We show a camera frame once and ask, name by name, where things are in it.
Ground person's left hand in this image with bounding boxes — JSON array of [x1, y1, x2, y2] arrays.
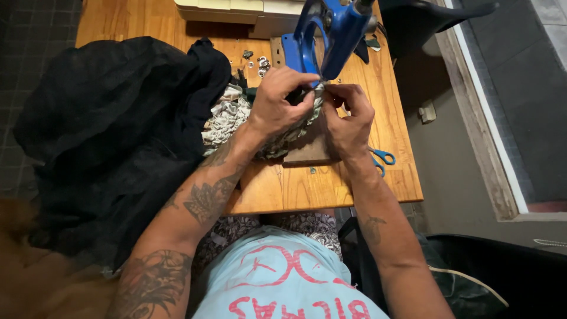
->
[[246, 66, 321, 143]]

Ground person's right hand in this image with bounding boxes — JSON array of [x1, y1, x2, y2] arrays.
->
[[321, 83, 376, 163]]

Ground grey green patterned garment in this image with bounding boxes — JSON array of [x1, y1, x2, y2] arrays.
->
[[201, 82, 327, 161]]

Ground pile of metal snap fasteners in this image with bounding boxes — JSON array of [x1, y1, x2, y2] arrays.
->
[[241, 50, 272, 79]]

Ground wooden press base board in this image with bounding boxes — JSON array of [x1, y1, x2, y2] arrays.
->
[[270, 37, 343, 167]]

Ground dark fabric scraps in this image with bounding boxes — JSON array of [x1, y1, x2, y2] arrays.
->
[[353, 35, 382, 64]]

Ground blue hand press machine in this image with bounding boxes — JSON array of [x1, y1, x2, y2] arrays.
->
[[281, 0, 378, 88]]

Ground cream sewing machine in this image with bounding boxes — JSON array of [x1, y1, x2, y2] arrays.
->
[[174, 0, 312, 40]]

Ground black plastic chair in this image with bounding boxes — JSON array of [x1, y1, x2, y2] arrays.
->
[[378, 0, 500, 59]]

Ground grey patterned trousers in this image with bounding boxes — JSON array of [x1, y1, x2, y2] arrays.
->
[[192, 212, 343, 276]]

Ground black mesh fabric heap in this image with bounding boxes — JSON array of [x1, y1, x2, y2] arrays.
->
[[12, 36, 233, 272]]

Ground light blue printed shirt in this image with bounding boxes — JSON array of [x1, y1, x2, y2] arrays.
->
[[192, 225, 390, 319]]

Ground blue handled scissors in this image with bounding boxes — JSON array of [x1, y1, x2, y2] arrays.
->
[[368, 146, 397, 177]]

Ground white wall socket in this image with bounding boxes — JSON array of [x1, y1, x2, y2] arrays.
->
[[418, 100, 437, 124]]

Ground black bag with white cord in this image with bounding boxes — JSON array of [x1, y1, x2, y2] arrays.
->
[[338, 216, 567, 319]]

